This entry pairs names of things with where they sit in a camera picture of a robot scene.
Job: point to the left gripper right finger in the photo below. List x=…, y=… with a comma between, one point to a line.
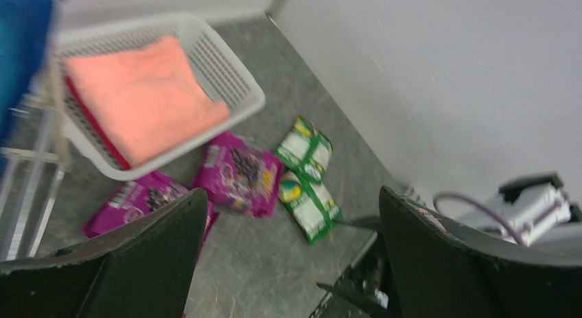
x=445, y=269

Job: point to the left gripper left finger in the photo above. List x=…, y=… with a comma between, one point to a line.
x=142, y=269

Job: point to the purple candy bag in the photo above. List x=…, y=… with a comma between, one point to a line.
x=239, y=176
x=133, y=200

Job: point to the green candy bag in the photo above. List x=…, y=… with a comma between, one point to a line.
x=311, y=205
x=305, y=150

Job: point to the blue candy bag with fruits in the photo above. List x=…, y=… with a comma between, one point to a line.
x=25, y=26

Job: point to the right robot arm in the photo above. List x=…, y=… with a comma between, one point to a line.
x=524, y=209

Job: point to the cream metal shelf rack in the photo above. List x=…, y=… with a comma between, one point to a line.
x=36, y=157

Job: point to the pink folded cloth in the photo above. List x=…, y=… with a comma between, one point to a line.
x=143, y=102

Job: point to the white plastic basket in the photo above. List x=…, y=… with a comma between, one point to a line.
x=215, y=66

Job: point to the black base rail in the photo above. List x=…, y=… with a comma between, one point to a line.
x=366, y=288

